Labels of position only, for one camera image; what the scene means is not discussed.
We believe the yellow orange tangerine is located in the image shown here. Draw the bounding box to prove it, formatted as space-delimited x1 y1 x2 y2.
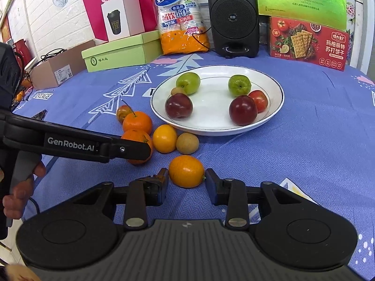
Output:
169 155 205 189
153 124 177 154

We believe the orange with stem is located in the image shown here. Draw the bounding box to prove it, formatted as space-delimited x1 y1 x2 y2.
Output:
123 101 153 134

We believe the dark red plum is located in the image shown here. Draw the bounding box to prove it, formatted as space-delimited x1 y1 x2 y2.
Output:
165 93 193 119
229 95 258 126

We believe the small red apple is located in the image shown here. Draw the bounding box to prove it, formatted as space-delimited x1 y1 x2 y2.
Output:
248 90 268 113

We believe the small brown kiwi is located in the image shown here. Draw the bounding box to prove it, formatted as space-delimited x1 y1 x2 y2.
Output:
170 87 187 96

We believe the green apple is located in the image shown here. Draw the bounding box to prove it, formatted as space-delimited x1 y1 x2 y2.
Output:
176 72 201 95
228 75 252 97

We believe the person's left hand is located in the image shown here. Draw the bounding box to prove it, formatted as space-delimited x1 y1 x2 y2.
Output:
3 162 46 219

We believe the brown cardboard box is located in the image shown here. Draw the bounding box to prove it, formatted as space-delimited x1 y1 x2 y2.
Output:
30 39 95 90

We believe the white ceramic plate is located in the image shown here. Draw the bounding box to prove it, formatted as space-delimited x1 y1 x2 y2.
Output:
151 65 285 136

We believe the red yellow plum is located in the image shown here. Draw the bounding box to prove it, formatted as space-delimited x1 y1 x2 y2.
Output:
116 105 132 124

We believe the red kettle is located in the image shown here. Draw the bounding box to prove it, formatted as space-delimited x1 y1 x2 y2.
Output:
13 39 33 67

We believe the blue patterned tablecloth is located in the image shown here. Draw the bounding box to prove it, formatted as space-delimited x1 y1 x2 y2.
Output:
16 50 374 279

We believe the green shoe box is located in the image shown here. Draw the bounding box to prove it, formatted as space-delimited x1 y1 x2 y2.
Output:
81 30 162 72

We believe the white cup box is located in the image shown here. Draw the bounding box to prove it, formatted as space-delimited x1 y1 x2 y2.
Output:
101 0 145 41

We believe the red cracker box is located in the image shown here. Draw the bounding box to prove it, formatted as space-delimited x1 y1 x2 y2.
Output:
268 17 349 71

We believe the orange paper cup package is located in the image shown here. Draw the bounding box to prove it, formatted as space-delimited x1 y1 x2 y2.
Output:
153 0 210 55

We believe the black speaker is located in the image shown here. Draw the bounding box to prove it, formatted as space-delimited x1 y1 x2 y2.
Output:
208 0 259 58

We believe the black speaker cable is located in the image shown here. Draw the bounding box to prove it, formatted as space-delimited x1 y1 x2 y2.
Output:
191 26 218 54

